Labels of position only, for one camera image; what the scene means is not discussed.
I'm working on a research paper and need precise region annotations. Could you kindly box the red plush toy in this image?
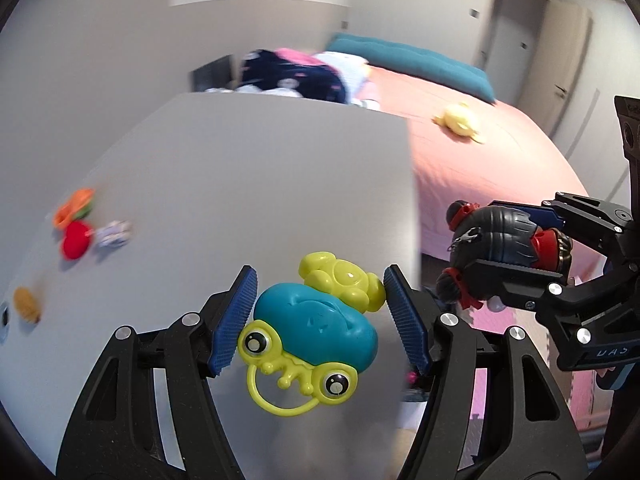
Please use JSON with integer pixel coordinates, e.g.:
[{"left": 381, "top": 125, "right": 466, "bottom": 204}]
[{"left": 61, "top": 220, "right": 95, "bottom": 261}]

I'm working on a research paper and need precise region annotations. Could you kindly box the grey door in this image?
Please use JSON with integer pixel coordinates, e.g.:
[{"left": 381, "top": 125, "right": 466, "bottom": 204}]
[{"left": 475, "top": 0, "right": 568, "bottom": 137}]

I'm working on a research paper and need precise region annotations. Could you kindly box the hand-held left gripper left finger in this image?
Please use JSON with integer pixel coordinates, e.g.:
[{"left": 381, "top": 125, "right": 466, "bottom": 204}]
[{"left": 57, "top": 265, "right": 258, "bottom": 480}]

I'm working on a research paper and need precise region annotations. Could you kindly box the pink bed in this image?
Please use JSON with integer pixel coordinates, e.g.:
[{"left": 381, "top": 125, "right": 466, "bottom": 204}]
[{"left": 350, "top": 62, "right": 608, "bottom": 281}]

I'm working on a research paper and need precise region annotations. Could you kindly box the brown potato toy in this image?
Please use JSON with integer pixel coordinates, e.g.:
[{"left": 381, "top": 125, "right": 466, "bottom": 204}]
[{"left": 12, "top": 286, "right": 42, "bottom": 325}]

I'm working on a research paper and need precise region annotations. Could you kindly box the pink cloth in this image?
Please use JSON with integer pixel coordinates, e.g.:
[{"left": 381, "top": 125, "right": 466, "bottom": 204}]
[{"left": 275, "top": 47, "right": 326, "bottom": 68}]

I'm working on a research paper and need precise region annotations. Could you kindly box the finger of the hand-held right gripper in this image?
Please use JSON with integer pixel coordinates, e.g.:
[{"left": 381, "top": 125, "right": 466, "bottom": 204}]
[
  {"left": 469, "top": 258, "right": 640, "bottom": 312},
  {"left": 489, "top": 191, "right": 632, "bottom": 261}
]

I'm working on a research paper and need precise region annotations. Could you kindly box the black and red doll figure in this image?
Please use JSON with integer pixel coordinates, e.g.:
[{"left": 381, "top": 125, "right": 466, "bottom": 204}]
[{"left": 436, "top": 199, "right": 576, "bottom": 311}]

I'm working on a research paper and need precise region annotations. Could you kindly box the yellow plush toy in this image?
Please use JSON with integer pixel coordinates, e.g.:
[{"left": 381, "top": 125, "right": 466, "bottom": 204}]
[{"left": 432, "top": 101, "right": 488, "bottom": 145}]

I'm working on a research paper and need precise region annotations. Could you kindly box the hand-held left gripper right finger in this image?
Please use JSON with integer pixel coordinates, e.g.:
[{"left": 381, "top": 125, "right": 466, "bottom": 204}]
[{"left": 384, "top": 265, "right": 588, "bottom": 480}]

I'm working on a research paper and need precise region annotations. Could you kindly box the blue and yellow frog toy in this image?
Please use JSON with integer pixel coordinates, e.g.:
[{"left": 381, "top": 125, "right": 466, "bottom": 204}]
[{"left": 237, "top": 250, "right": 386, "bottom": 417}]

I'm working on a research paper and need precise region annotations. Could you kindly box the small black box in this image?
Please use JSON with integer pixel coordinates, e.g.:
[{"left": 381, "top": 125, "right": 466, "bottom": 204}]
[{"left": 192, "top": 55, "right": 236, "bottom": 92}]

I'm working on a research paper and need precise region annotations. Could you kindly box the teal pillow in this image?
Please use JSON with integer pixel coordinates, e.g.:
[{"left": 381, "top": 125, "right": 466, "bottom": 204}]
[{"left": 325, "top": 32, "right": 496, "bottom": 103}]

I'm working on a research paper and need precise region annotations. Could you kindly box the orange plastic toy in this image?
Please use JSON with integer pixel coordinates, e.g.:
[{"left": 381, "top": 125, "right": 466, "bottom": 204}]
[{"left": 52, "top": 187, "right": 97, "bottom": 231}]

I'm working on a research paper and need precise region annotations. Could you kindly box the purple scrunchie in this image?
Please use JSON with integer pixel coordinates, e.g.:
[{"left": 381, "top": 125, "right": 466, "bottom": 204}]
[{"left": 95, "top": 218, "right": 134, "bottom": 249}]

